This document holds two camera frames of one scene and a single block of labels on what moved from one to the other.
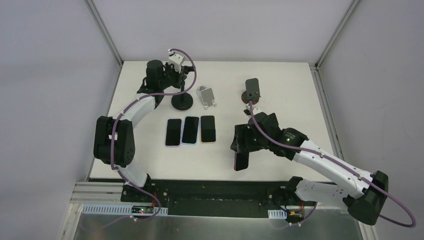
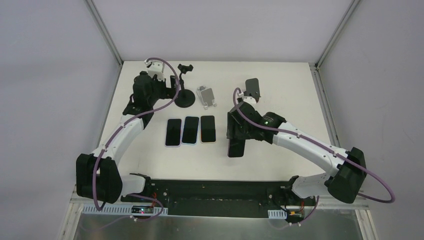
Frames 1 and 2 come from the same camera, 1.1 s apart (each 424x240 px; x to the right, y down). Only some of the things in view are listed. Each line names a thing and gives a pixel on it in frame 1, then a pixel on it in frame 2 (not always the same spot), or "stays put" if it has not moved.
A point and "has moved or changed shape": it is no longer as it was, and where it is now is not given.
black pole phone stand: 182,101 stays put
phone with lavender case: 173,132 stays put
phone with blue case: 190,130 stays put
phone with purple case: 241,160 has moved or changed shape
